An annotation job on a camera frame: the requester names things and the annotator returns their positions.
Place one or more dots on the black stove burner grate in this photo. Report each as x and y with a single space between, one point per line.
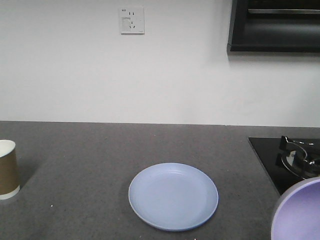
299 157

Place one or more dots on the white wall power socket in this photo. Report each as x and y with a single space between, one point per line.
131 20

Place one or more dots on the purple plastic bowl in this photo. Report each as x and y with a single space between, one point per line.
296 215

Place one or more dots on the black range hood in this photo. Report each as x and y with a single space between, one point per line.
278 26

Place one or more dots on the black glass gas stove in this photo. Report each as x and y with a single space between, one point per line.
267 150

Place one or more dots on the light blue plastic plate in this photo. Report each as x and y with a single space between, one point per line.
173 197

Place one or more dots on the brown paper cup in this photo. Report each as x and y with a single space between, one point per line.
9 173

